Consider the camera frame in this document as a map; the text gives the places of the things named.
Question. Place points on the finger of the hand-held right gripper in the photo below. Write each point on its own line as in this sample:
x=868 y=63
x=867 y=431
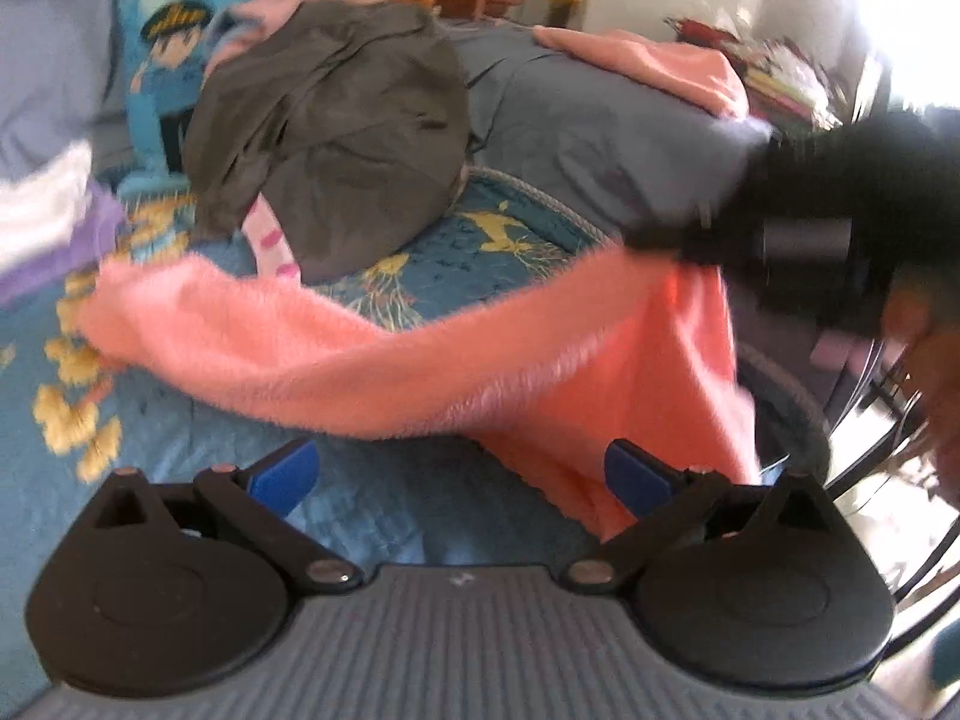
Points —
x=667 y=240

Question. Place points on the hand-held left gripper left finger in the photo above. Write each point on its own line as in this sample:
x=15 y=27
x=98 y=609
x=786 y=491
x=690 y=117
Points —
x=289 y=474

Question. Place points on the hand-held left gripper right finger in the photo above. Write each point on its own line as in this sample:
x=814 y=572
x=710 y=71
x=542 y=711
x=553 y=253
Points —
x=636 y=476

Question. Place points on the pink fleece garment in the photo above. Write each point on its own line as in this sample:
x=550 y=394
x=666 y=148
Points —
x=600 y=360

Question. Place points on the person's right hand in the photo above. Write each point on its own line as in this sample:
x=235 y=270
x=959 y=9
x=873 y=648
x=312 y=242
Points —
x=934 y=360

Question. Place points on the blue floral quilted bedspread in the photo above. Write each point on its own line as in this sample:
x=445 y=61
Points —
x=187 y=405

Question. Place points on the pile of colourful clutter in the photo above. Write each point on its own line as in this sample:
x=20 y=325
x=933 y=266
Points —
x=772 y=67

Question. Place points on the grey duvet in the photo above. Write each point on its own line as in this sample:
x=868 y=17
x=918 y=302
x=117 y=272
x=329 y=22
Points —
x=570 y=135

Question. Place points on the pink striped cloth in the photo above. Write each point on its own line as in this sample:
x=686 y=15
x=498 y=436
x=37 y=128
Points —
x=270 y=240

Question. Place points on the purple folded garment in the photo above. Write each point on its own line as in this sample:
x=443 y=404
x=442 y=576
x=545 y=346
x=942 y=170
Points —
x=94 y=240

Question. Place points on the dark grey crumpled garment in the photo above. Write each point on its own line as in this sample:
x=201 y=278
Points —
x=337 y=127

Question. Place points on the blue cartoon officer pillow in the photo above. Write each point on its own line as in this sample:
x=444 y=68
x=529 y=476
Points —
x=165 y=15

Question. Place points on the lilac script print pillow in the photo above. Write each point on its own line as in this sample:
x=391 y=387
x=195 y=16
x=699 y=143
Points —
x=52 y=30

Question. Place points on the black metal chair frame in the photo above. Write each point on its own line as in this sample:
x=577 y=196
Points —
x=806 y=427

